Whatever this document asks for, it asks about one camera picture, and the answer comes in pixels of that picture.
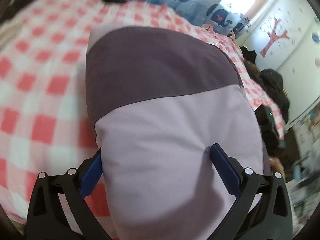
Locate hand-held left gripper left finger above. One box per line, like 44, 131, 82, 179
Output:
26, 148, 112, 240

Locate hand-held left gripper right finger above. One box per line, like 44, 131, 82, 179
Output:
210, 143, 293, 240

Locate lilac and purple jacket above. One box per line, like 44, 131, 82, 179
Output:
85, 25, 272, 240

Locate black clothes pile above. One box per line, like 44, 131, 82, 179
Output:
241, 45, 291, 124

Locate blurred shelf clutter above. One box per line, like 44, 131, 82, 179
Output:
285, 110, 320, 220

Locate pink checkered bed sheet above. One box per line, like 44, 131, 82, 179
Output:
0, 0, 287, 230

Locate blue whale print blanket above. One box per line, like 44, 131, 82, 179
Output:
110, 0, 247, 37

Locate red tree wall sticker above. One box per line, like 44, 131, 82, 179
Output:
259, 16, 290, 59

